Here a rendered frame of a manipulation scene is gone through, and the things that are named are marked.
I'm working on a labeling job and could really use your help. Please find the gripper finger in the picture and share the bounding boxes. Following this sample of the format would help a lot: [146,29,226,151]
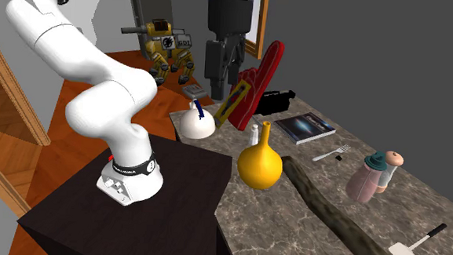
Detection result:
[203,38,232,102]
[226,33,248,86]

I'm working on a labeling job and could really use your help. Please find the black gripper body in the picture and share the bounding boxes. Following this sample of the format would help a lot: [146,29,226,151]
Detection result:
[206,0,255,44]

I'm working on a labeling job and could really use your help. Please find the red foam finger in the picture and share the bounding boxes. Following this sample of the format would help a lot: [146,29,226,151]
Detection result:
[225,38,286,134]

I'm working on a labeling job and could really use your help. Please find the yellow packaged pen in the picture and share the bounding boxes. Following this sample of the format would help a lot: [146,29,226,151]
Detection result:
[212,78,251,132]

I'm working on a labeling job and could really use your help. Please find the yellow robot figure toy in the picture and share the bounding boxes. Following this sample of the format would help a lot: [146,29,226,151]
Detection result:
[118,16,198,89]

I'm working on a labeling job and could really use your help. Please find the black box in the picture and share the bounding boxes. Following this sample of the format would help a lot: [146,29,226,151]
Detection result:
[254,88,297,118]

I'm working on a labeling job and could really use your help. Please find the white dome holder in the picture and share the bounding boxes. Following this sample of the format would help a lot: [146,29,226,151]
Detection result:
[178,100,218,141]

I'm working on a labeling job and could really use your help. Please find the white salt shaker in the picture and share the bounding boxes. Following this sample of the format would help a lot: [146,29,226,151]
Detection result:
[247,122,261,147]

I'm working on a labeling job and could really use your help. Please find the dark galaxy book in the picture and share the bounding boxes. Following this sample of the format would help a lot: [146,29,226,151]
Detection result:
[273,110,338,148]

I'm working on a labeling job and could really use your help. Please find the yellow round vase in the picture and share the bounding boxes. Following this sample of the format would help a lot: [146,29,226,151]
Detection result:
[235,119,287,191]

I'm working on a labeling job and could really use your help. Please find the silver fork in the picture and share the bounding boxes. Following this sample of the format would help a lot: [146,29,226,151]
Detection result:
[312,141,353,163]

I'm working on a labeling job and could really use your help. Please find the dark robot stand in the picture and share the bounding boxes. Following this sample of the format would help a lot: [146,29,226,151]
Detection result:
[15,126,247,255]

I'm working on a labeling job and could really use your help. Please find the pink bottle with teal cap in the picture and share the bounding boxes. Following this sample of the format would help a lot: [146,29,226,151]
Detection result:
[344,149,387,205]

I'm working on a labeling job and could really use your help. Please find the dark brown log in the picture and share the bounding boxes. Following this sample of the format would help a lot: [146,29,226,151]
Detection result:
[276,155,406,255]

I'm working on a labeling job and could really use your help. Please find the clear shaker with peach top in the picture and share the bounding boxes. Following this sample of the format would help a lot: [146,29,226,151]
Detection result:
[374,150,405,195]

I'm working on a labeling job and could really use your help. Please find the wooden framed wall picture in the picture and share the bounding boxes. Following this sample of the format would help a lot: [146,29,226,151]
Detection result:
[243,0,270,60]

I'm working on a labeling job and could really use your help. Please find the grey brush with blue handle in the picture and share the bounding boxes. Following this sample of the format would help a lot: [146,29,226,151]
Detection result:
[180,83,209,121]

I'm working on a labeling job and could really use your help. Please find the dark door frame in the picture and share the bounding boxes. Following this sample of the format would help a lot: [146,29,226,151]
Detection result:
[123,0,177,61]

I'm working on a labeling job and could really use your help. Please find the wooden stair rail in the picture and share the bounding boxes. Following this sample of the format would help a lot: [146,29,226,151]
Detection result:
[0,27,57,148]

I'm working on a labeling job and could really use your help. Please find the white spatula with black handle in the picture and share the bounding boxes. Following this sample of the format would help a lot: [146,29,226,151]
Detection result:
[388,220,448,255]

